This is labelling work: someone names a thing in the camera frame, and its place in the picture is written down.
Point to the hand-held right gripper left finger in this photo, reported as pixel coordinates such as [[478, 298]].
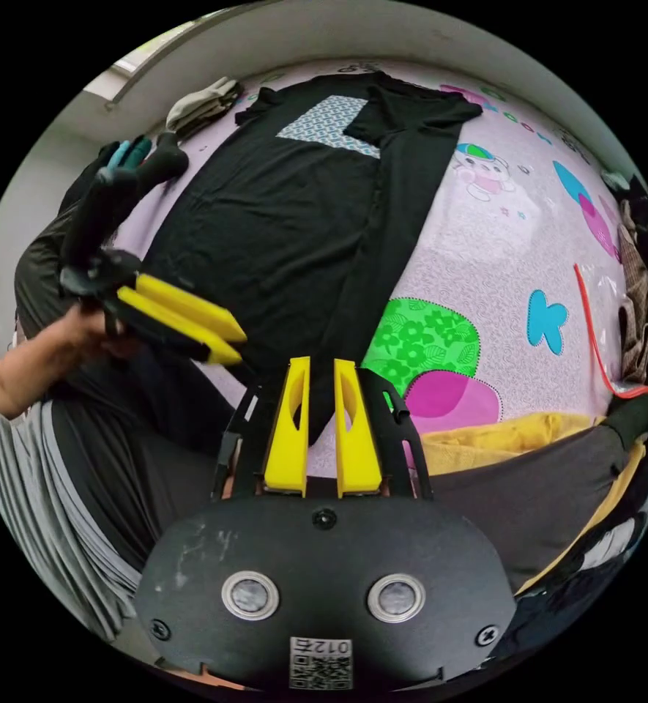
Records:
[[287, 450]]

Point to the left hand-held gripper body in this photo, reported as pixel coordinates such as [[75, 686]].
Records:
[[101, 280]]

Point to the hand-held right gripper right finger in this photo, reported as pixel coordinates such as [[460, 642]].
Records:
[[356, 450]]

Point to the black shirt with patterned patch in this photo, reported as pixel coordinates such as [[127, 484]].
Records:
[[279, 219]]

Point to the person's left forearm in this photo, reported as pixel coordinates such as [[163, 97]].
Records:
[[16, 373]]

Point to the person's left hand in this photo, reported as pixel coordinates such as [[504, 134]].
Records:
[[90, 332]]

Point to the small black garment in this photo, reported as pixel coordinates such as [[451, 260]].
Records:
[[161, 160]]

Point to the yellow cloth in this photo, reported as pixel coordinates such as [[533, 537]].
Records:
[[494, 439]]

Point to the grey folded pile of clothes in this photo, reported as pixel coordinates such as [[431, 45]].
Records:
[[203, 104]]

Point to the window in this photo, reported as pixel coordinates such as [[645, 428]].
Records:
[[137, 60]]

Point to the bed with printed pink sheet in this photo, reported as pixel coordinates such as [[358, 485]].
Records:
[[499, 247]]

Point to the clear bag with red edge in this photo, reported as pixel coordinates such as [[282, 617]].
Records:
[[603, 329]]

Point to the brown checked pile of clothes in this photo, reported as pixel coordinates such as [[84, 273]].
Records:
[[634, 263]]

